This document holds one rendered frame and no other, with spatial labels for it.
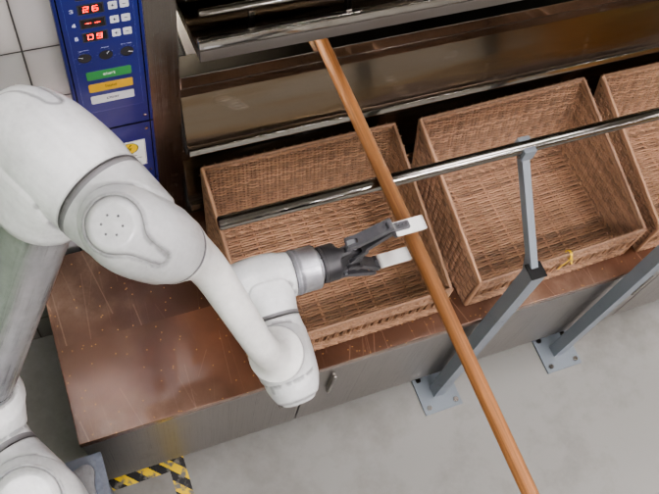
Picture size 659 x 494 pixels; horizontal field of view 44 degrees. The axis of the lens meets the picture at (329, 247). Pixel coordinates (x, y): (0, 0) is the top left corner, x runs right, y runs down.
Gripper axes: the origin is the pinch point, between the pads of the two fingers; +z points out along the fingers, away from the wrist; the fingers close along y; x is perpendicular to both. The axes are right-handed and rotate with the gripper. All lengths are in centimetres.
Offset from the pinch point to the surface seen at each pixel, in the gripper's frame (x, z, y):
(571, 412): 29, 79, 119
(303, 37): -37.4, -12.3, -22.2
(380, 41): -52, 15, 2
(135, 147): -49, -45, 19
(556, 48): -51, 71, 19
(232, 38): -38, -26, -25
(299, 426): 3, -12, 119
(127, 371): -12, -60, 61
